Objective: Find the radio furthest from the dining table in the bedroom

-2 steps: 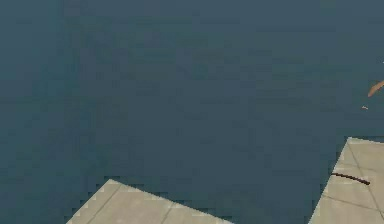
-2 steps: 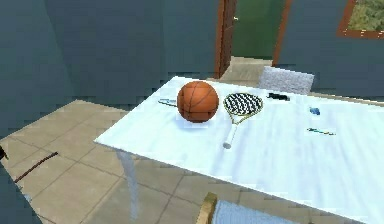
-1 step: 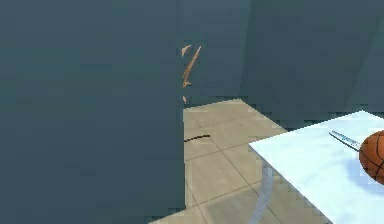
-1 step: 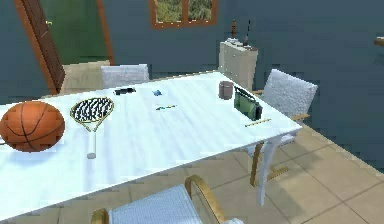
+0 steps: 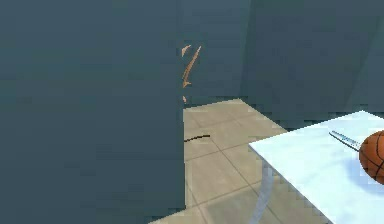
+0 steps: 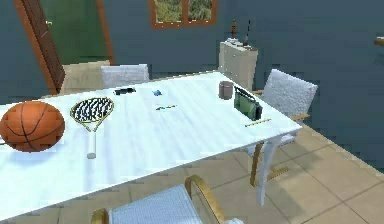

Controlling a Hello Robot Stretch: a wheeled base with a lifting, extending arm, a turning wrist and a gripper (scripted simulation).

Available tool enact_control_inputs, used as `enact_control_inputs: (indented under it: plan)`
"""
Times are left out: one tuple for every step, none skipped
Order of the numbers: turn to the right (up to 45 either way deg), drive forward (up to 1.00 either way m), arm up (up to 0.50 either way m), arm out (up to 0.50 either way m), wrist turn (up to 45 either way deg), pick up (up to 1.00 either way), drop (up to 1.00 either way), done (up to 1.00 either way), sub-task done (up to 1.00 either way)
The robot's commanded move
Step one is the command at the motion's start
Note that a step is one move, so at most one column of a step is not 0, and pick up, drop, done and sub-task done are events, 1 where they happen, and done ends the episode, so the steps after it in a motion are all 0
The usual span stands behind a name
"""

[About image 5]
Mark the pale blue table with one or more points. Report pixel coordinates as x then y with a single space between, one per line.
316 166

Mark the orange basketball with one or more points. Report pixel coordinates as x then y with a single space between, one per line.
374 156

